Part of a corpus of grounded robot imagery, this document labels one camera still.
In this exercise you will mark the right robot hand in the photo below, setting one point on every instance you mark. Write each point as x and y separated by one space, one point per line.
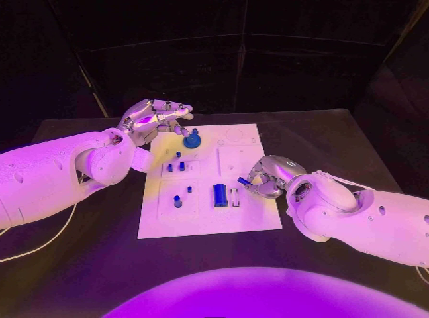
282 166

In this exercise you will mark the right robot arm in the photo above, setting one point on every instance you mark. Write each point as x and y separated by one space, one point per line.
360 223

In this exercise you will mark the blue gear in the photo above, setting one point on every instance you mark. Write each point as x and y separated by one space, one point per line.
191 142

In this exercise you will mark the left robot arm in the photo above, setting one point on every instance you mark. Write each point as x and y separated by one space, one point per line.
39 179

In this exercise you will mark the white task board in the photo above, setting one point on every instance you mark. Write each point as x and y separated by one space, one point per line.
207 223

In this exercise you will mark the blue long cylinder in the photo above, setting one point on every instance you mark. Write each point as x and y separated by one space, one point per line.
220 196

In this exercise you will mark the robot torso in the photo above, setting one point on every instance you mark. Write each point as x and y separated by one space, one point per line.
263 295

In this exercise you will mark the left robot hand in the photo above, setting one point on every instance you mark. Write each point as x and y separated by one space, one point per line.
142 121

